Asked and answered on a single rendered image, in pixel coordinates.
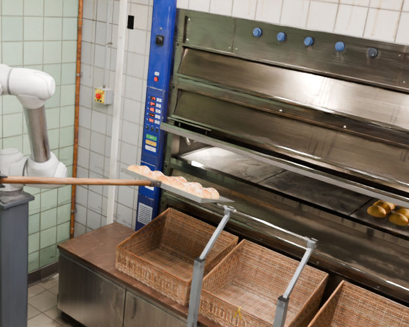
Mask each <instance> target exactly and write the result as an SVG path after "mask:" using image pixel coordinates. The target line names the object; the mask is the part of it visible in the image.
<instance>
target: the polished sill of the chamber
mask: <svg viewBox="0 0 409 327"><path fill-rule="evenodd" d="M171 164H175V165H178V166H180V167H183V168H186V169H189V170H191V171H195V172H196V173H200V174H202V175H205V176H209V177H210V178H214V179H216V180H219V181H222V182H225V183H227V184H230V185H233V186H236V187H238V188H242V189H244V190H247V191H250V192H252V193H256V194H258V195H261V196H263V197H267V198H269V199H272V200H275V201H277V202H281V203H283V204H286V205H288V206H291V207H294V208H297V209H299V210H302V211H305V212H308V213H311V214H314V215H316V216H319V217H322V218H324V219H328V220H330V221H333V222H335V223H339V224H342V225H344V226H347V227H349V228H353V229H355V230H358V231H361V232H363V233H366V234H369V235H372V236H375V237H378V238H380V239H383V240H386V241H389V242H391V243H395V244H396V245H400V246H402V247H405V248H409V236H406V235H403V234H400V233H398V232H394V231H392V230H388V229H386V228H383V227H381V226H377V225H375V224H371V223H369V222H366V221H363V220H360V219H357V218H355V217H351V216H349V215H345V214H343V213H340V212H337V211H334V210H331V209H328V208H326V207H323V206H320V205H317V204H314V203H311V202H308V201H306V200H303V199H299V198H297V197H294V196H291V195H288V194H285V193H283V192H280V191H277V190H274V189H271V188H268V187H265V186H262V185H260V184H256V183H254V182H251V181H248V180H245V179H242V178H239V177H237V176H234V175H230V174H228V173H224V172H223V171H219V170H217V169H213V168H211V167H208V166H205V165H202V164H199V163H196V162H193V161H191V160H187V159H185V158H181V157H180V156H174V157H171Z"/></svg>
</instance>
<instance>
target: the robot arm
mask: <svg viewBox="0 0 409 327"><path fill-rule="evenodd" d="M54 92H55V81H54V79H53V78H52V76H50V75H48V74H47V73H44V72H42V71H38V70H34V69H25V68H12V67H8V66H7V65H4V64H0V95H13V96H16V98H17V99H18V101H19V102H20V104H21V105H22V106H23V110H24V114H25V122H26V126H27V133H28V137H29V145H30V149H31V155H30V156H29V158H26V157H24V156H23V153H22V152H21V151H19V150H17V149H15V148H7V149H2V150H1V151H0V178H8V176H37V177H59V178H67V173H68V170H67V168H66V166H65V165H64V164H63V163H62V162H59V161H58V160H57V158H56V156H55V155H54V154H53V153H52V152H51V151H50V146H49V137H48V131H47V121H46V116H45V106H44V104H45V102H46V99H49V98H51V97H52V96H53V94H54ZM23 186H29V187H32V188H42V189H53V188H58V187H60V186H62V185H55V184H0V202H1V203H2V204H8V203H10V202H14V201H17V200H21V199H24V198H29V197H31V194H30V193H27V192H25V191H24V190H23Z"/></svg>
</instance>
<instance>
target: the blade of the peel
mask: <svg viewBox="0 0 409 327"><path fill-rule="evenodd" d="M120 172H122V173H125V174H127V175H130V176H133V177H135V178H138V179H140V180H147V179H151V180H154V179H152V178H149V177H147V176H144V175H141V174H139V173H136V172H134V171H131V170H128V169H127V168H125V167H121V171H120ZM160 188H163V189H166V190H168V191H171V192H174V193H176V194H178V195H181V196H183V197H186V198H189V199H192V200H194V201H196V202H199V203H207V202H234V201H233V200H229V199H226V198H224V197H221V196H219V199H218V200H217V199H207V198H201V197H198V196H197V195H193V194H191V193H188V192H186V191H183V190H181V189H178V188H175V187H173V186H170V185H167V184H165V183H163V182H162V184H161V186H160Z"/></svg>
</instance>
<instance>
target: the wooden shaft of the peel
mask: <svg viewBox="0 0 409 327"><path fill-rule="evenodd" d="M0 184H55V185H97V186H150V185H151V181H150V180H122V179H100V178H59V177H37V176H8V178H0Z"/></svg>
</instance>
